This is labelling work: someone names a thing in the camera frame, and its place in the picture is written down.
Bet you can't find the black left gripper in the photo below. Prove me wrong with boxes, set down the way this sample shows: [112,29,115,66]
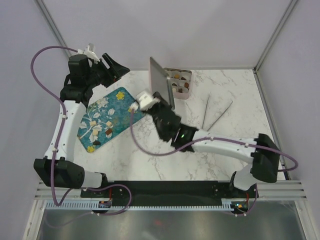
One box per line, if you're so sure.
[85,53,130,89]

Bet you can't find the square tin lid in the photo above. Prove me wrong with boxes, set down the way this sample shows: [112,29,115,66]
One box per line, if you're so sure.
[149,56,175,110]

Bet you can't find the pink chocolate tin box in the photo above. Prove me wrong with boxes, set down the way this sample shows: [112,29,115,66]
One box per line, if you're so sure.
[164,67,192,100]

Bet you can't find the metal tongs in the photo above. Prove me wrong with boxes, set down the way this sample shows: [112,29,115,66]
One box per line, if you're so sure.
[200,92,234,131]

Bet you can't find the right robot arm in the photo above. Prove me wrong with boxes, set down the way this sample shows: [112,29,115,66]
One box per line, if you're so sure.
[147,92,280,198]

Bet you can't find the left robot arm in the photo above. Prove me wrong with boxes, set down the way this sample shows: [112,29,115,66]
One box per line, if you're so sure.
[33,53,130,197]

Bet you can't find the white rounded chocolate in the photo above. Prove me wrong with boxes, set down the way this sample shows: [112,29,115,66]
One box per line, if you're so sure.
[92,129,99,136]

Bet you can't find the teal floral tray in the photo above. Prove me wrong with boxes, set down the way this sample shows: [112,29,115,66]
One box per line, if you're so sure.
[77,87,135,153]

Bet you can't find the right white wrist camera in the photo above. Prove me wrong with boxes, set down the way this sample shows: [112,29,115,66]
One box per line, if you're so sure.
[129,90,160,112]

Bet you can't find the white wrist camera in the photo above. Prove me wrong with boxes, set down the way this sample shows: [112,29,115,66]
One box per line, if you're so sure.
[129,90,160,112]
[77,43,100,63]

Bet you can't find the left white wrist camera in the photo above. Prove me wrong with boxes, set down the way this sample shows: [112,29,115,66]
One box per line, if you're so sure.
[77,43,100,63]

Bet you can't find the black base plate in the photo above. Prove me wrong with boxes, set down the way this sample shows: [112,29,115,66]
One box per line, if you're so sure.
[80,180,256,206]

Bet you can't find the slotted cable duct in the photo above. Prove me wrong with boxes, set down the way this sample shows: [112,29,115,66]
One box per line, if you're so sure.
[45,199,248,211]

